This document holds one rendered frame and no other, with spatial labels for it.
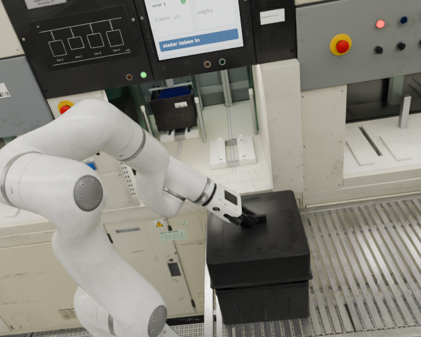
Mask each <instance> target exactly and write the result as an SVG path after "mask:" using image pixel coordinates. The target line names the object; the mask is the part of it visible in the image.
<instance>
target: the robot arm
mask: <svg viewBox="0 0 421 337"><path fill-rule="evenodd" d="M100 151H102V152H105V153H106V154H108V155H110V156H111V157H113V158H115V159H116V160H118V161H120V162H122V163H124V164H125V165H127V166H129V167H130V168H132V169H134V170H135V171H136V190H137V193H138V196H139V198H140V200H141V202H142V203H143V204H144V205H145V206H146V207H147V208H148V209H150V210H151V211H152V212H154V213H156V214H158V215H161V216H162V217H166V218H173V217H175V216H176V215H177V214H178V212H179V211H180V209H181V207H182V205H183V203H184V202H185V200H189V201H191V202H193V203H194V204H196V205H198V206H201V205H202V206H203V207H205V208H206V209H208V210H209V211H210V212H211V213H213V214H215V215H216V216H217V217H219V218H221V219H222V220H224V221H226V222H228V223H234V224H235V225H237V226H239V225H240V224H241V222H244V223H246V224H248V225H250V226H251V227H252V226H253V225H254V224H256V223H257V222H258V221H259V220H258V219H257V218H255V217H254V216H252V215H257V214H256V213H254V212H252V211H250V210H249V209H247V208H246V206H244V205H242V203H241V196H240V194H238V193H237V192H235V191H234V190H232V189H230V188H228V187H226V186H224V185H221V184H219V183H216V182H214V181H213V180H212V179H210V178H209V177H207V176H205V175H204V174H202V173H200V172H198V171H197V170H195V169H193V168H192V167H190V166H188V165H187V164H185V163H183V162H182V161H180V160H178V159H177V158H174V157H173V156H171V155H170V154H169V152H168V150H167V148H166V147H165V146H164V145H163V144H162V143H161V142H159V141H158V140H157V139H155V137H153V136H152V135H151V134H149V133H148V132H147V131H146V130H145V129H143V128H142V127H141V126H140V125H138V124H137V123H136V122H135V121H133V120H132V119H131V118H129V117H128V116H127V115H125V113H123V112H122V111H121V110H119V109H118V108H117V107H115V106H114V105H113V104H111V103H109V102H107V101H105V100H102V99H99V98H87V99H84V100H81V101H79V102H78V103H76V104H74V105H73V106H72V107H71V108H70V109H69V110H67V111H66V112H64V113H63V114H62V115H61V116H59V117H58V118H56V119H55V120H54V121H52V122H50V123H49V124H46V125H45V126H42V127H41V128H38V129H36V130H33V131H31V132H28V133H27V134H24V135H22V136H20V137H18V138H16V139H14V140H12V141H11V142H9V143H8V144H6V145H5V146H4V147H3V148H2V149H1V150H0V203H3V204H5V205H9V206H11V207H15V208H18V209H23V210H26V211H30V212H33V213H37V214H39V215H41V216H43V217H45V218H46V219H47V220H49V221H50V222H51V223H52V224H53V225H54V226H55V228H56V229H55V231H54V233H53V237H52V239H51V246H52V249H53V252H54V254H55V256H56V257H57V259H58V261H59V262H60V263H61V265H62V266H63V268H64V269H65V270H66V271H67V272H68V274H69V275H70V276H71V277H72V279H73V280H74V281H75V282H76V283H77V284H78V285H79V286H78V288H77V290H76V292H75V294H74V310H75V313H76V316H77V317H78V320H79V321H80V323H81V324H82V325H83V327H84V328H85V329H86V330H87V331H88V332H89V333H90V334H91V335H92V336H93V337H162V334H161V331H162V330H163V328H164V327H165V325H166V318H167V307H166V303H165V301H164V298H163V297H162V295H161V294H160V292H159V291H158V290H157V289H156V288H155V287H154V286H153V285H152V284H151V283H150V282H149V281H148V280H147V279H145V278H144V277H143V276H142V275H141V274H140V273H138V272H137V271H136V270H135V269H134V268H133V267H132V266H131V265H130V264H128V263H127V262H126V261H125V260H124V259H123V258H122V257H121V256H120V255H119V254H118V252H117V251H116V250H115V249H114V247H113V245H112V244H111V242H110V240H109V239H108V236H107V235H106V232H105V231H104V229H103V227H102V223H101V215H102V212H103V210H104V208H105V206H106V202H107V191H106V187H105V185H104V183H103V181H102V179H101V178H100V176H99V175H98V174H97V172H96V171H94V170H93V169H92V168H91V167H89V166H88V165H86V164H84V163H82V162H80V161H81V160H84V159H86V158H88V157H91V156H93V155H95V154H97V153H99V152H100ZM240 215H241V216H240Z"/></svg>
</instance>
